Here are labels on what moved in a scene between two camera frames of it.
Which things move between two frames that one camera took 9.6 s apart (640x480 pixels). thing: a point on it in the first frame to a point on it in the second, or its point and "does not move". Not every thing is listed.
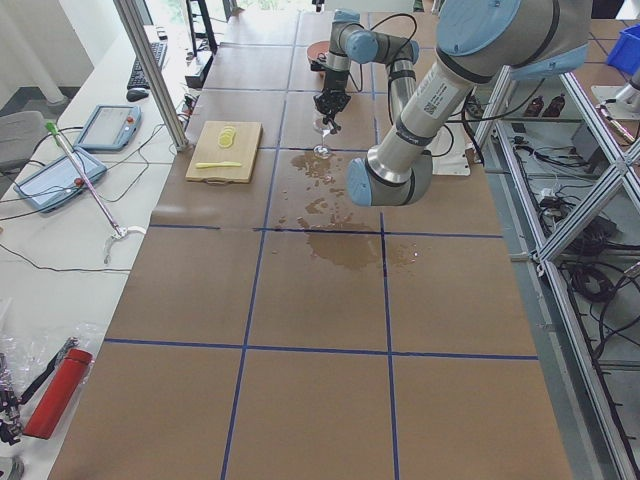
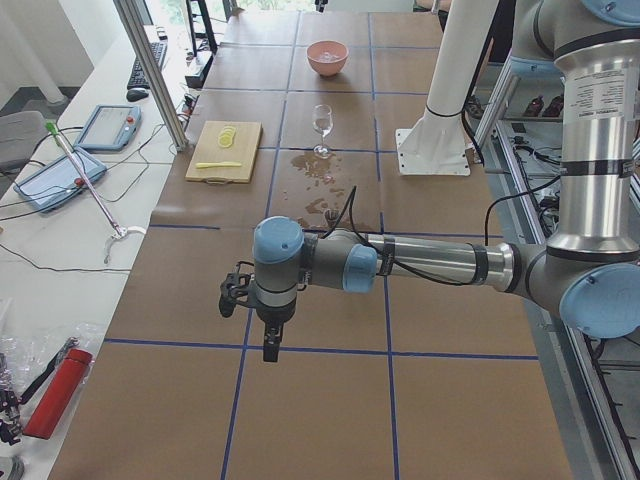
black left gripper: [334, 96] to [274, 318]
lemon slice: [225, 143] does not move
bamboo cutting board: [225, 152] does not move
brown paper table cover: [276, 330] does not move
